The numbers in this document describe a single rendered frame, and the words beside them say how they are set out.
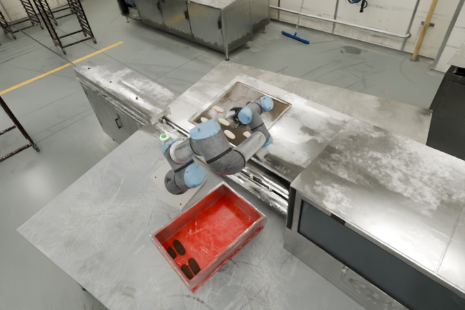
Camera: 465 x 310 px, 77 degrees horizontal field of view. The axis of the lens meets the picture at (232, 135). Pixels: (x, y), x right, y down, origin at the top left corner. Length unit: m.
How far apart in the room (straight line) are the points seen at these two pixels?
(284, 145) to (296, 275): 0.75
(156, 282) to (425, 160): 1.26
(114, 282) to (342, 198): 1.09
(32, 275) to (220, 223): 1.75
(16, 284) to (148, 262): 1.55
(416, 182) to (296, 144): 0.78
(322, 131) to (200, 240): 0.97
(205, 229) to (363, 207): 0.82
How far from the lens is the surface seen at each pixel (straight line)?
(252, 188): 1.68
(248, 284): 1.48
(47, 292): 2.80
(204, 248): 1.56
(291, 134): 1.89
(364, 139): 1.38
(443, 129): 3.03
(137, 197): 1.84
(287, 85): 2.55
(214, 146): 1.10
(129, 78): 2.97
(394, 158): 1.33
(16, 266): 3.06
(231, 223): 1.61
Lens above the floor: 2.20
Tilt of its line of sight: 42 degrees down
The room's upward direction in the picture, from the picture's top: 6 degrees counter-clockwise
